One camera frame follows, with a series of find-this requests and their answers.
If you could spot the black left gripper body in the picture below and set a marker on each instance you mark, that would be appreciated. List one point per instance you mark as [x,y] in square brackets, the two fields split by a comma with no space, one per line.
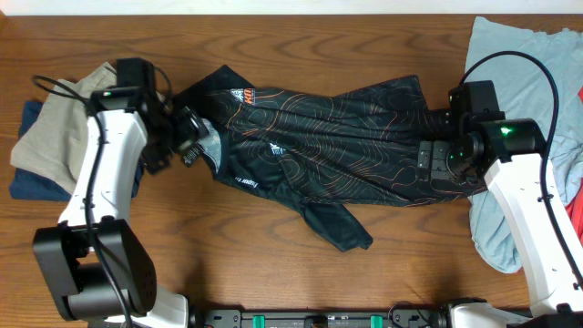
[177,130]

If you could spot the black orange-patterned sports shirt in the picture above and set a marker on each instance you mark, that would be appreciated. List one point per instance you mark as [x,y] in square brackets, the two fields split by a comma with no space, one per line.
[318,155]

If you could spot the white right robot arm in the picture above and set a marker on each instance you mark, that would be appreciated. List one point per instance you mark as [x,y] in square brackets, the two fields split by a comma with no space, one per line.
[508,156]

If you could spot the light grey t-shirt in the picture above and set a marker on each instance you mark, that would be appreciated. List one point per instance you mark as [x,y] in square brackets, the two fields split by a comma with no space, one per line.
[495,53]

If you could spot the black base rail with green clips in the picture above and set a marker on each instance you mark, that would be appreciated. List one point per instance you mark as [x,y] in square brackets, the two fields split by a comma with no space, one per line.
[400,315]

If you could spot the red garment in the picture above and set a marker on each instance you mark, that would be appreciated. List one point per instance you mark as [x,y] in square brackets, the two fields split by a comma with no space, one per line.
[576,205]

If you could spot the folded navy blue garment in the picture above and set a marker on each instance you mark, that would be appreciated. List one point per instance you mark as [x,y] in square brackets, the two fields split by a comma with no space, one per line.
[27,185]

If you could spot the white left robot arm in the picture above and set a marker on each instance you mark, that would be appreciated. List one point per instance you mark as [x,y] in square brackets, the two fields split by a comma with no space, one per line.
[94,266]

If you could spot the folded khaki trousers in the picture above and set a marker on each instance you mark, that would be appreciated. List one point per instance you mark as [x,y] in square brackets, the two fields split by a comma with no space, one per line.
[50,148]

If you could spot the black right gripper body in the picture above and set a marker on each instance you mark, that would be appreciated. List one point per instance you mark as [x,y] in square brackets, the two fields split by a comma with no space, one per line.
[444,162]

